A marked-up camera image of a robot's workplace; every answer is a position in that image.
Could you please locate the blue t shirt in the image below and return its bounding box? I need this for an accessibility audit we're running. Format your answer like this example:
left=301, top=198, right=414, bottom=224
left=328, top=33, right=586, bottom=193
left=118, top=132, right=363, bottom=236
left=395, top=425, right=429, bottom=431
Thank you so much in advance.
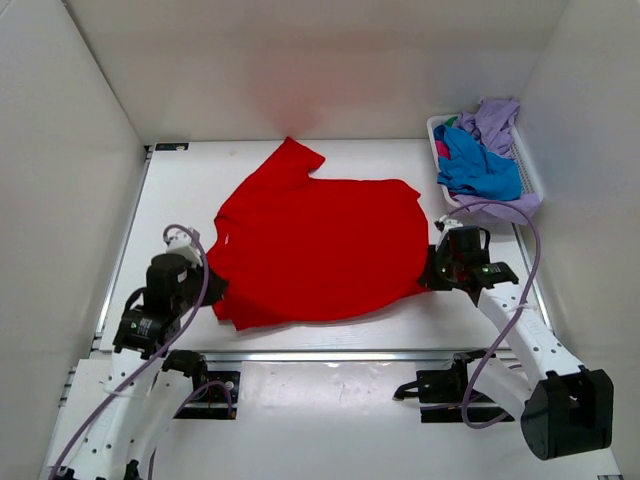
left=434, top=124, right=522, bottom=201

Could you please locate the red t shirt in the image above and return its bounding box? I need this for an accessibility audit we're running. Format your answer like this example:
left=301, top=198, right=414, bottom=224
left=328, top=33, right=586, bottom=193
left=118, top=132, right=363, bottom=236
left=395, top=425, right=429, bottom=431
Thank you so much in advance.
left=207, top=138, right=429, bottom=330

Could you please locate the lavender t shirt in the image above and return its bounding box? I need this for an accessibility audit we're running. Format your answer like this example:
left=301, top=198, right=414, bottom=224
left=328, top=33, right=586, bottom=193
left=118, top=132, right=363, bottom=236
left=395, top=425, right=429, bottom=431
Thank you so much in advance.
left=453, top=97, right=527, bottom=225

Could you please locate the pink garment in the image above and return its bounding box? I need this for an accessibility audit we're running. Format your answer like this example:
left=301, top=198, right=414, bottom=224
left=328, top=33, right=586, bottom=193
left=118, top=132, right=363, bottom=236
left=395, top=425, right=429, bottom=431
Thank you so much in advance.
left=435, top=140, right=451, bottom=159

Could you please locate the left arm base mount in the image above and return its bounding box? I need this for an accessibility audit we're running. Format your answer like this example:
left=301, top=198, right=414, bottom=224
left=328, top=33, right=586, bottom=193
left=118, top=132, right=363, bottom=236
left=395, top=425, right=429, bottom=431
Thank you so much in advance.
left=161, top=350, right=241, bottom=421

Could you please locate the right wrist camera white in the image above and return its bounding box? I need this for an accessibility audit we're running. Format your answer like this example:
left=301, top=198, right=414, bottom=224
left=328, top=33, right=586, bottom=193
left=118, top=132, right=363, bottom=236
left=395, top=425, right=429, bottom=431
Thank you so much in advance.
left=434, top=215, right=463, bottom=247

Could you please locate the white plastic basket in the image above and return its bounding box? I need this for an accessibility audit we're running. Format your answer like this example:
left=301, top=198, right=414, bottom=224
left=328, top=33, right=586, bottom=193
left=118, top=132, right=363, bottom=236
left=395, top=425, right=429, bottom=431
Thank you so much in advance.
left=426, top=114, right=544, bottom=204

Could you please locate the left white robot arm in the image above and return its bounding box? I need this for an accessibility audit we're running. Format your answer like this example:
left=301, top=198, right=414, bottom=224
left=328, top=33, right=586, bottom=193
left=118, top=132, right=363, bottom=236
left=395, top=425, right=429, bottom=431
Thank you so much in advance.
left=49, top=253, right=226, bottom=479

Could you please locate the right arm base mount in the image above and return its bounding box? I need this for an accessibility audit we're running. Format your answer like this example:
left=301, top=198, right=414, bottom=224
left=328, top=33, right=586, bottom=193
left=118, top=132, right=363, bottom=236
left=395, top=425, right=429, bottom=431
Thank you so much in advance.
left=393, top=350, right=514, bottom=424

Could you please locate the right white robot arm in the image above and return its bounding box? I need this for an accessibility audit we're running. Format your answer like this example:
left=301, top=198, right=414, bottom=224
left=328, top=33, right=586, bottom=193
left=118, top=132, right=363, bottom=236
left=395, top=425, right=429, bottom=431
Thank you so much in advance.
left=423, top=220, right=614, bottom=460

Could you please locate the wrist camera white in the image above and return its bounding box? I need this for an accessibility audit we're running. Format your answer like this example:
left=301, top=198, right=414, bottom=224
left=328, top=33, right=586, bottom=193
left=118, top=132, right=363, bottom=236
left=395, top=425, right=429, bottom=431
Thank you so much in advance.
left=163, top=225, right=203, bottom=266
left=434, top=215, right=463, bottom=247

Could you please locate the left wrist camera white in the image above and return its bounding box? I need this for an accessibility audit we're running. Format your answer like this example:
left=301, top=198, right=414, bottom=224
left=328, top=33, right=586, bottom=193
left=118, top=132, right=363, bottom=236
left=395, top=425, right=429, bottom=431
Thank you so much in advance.
left=163, top=225, right=203, bottom=266

